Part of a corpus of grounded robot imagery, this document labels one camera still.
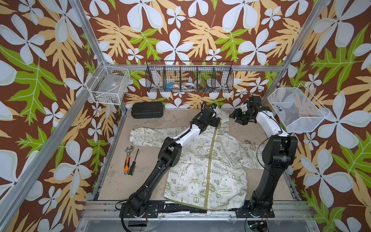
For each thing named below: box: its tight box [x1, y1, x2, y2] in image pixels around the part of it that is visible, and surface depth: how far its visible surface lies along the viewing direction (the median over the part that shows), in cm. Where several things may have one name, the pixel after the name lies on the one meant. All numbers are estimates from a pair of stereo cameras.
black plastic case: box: [130, 101, 164, 119], surface depth 117 cm
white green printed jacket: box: [129, 108, 267, 211], surface depth 88 cm
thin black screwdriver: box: [128, 148, 140, 177], surface depth 89 cm
